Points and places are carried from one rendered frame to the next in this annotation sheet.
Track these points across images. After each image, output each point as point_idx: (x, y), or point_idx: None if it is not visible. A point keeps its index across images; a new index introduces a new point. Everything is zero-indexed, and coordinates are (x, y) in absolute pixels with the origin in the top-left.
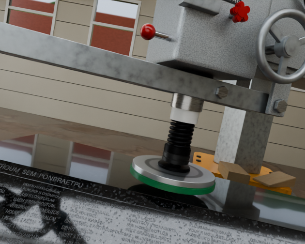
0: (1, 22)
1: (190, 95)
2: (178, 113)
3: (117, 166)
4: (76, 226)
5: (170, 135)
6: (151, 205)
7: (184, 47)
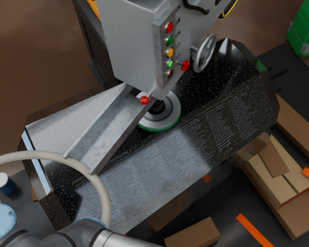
0: (98, 163)
1: None
2: None
3: None
4: (141, 166)
5: None
6: (161, 134)
7: (165, 94)
